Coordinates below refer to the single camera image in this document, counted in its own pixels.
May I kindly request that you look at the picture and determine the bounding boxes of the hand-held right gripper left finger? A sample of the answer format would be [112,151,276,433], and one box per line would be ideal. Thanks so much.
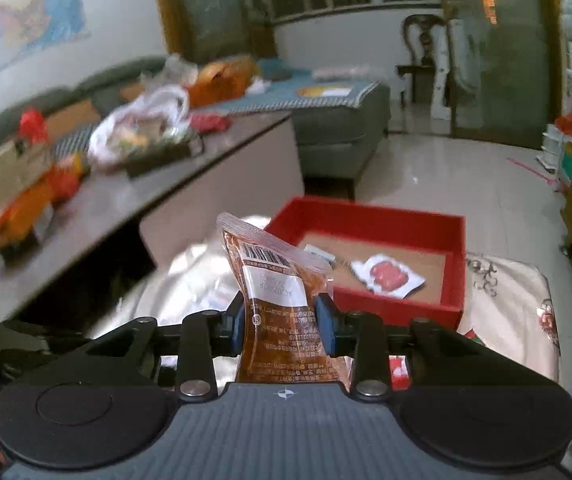
[86,292,246,402]

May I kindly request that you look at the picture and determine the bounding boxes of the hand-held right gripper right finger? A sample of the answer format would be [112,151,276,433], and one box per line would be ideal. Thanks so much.
[315,294,473,402]

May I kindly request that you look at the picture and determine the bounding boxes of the brown snack packet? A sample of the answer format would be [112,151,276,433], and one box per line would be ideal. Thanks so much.
[216,212,353,392]

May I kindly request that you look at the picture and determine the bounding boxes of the white red snack packet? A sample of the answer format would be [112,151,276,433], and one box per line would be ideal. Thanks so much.
[350,254,427,302]

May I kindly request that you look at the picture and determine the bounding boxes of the red cardboard box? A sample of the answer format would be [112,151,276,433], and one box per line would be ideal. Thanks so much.
[264,196,467,332]

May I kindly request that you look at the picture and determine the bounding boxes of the small white snack packet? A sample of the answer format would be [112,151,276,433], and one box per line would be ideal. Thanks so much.
[302,244,338,267]

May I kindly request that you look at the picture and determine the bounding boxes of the grey coffee table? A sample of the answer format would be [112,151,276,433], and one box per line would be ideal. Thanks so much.
[0,110,307,322]

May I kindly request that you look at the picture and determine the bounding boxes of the grey green sofa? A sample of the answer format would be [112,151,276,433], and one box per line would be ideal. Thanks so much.
[0,55,392,187]

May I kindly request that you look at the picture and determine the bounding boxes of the dark tray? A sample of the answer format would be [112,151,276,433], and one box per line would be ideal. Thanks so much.
[125,132,205,179]

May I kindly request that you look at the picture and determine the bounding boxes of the floral satin cloth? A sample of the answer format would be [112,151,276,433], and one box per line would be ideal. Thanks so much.
[86,245,563,397]

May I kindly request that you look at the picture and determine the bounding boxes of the red packets on table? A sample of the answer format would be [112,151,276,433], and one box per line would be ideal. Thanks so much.
[190,112,235,134]

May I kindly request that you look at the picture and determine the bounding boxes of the white plastic bag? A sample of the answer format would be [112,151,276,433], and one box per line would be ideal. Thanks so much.
[88,85,193,169]

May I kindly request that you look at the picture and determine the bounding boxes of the blue sofa blanket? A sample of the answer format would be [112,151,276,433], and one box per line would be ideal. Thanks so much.
[205,57,382,117]

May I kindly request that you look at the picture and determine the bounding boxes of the orange snack packets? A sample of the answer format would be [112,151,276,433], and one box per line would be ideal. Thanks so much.
[0,154,92,253]

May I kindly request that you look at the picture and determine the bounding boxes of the orange bag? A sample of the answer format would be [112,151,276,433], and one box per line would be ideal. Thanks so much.
[188,57,262,109]

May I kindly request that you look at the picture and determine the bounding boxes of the pink stick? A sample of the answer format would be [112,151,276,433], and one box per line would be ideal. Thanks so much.
[508,157,568,192]

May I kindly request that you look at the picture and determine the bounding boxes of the white storage rack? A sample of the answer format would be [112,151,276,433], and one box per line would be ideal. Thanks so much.
[536,122,572,182]

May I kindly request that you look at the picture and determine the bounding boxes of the dark wooden chair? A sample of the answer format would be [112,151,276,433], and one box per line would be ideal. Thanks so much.
[396,14,456,111]

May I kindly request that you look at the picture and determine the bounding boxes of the glass door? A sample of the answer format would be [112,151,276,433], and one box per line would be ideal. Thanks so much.
[441,0,563,147]

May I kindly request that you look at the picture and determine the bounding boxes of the wall map poster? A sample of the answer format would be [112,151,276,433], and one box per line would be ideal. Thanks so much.
[0,0,92,89]

